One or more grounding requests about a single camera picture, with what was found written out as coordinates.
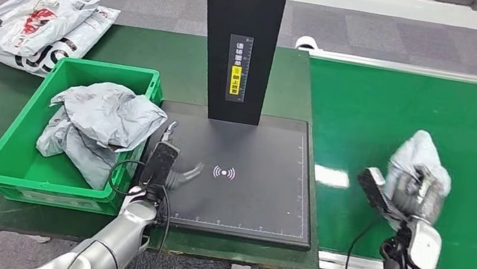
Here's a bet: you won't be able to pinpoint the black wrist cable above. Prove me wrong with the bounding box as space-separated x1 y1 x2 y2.
345 212 385 269
97 157 179 261

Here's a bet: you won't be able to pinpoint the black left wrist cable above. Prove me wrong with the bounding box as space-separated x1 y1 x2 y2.
97 157 179 261

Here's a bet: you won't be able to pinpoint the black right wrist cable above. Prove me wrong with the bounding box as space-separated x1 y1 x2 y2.
345 212 385 269

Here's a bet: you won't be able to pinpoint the black scanner base plate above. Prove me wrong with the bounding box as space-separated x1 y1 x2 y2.
126 97 330 251

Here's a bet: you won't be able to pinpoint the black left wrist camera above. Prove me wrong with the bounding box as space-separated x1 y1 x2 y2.
138 138 182 193

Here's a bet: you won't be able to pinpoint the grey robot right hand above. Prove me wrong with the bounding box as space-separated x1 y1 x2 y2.
389 159 452 227

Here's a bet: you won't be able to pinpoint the black scanner column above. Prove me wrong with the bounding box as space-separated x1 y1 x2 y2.
184 0 289 130

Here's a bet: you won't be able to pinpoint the flat white bag black letters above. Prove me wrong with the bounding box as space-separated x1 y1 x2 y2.
0 0 122 88

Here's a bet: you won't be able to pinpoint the black yellow column label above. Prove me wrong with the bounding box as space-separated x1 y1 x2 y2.
221 34 255 104

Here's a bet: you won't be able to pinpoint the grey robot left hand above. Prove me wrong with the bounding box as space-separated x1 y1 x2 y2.
154 119 211 195

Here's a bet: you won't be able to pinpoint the aluminium conveyor frame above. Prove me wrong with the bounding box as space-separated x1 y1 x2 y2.
273 48 477 269

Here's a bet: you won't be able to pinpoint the white parcel bag red print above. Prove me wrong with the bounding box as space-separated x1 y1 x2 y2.
30 104 126 193

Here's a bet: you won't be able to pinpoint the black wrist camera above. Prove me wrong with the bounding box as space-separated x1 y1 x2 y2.
351 164 411 225
138 138 182 193

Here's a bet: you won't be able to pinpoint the green conveyor belt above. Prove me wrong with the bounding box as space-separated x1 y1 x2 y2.
280 56 477 269

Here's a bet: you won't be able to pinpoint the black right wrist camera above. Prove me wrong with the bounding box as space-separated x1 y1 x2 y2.
351 164 411 225

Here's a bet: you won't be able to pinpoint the white conveyor roller end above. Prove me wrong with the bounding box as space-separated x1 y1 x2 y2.
294 34 320 53

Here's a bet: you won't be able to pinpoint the flat white bag red logo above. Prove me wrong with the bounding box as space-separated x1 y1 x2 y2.
0 0 102 69

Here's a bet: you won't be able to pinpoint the green plastic crate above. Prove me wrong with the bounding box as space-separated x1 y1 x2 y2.
0 46 169 221

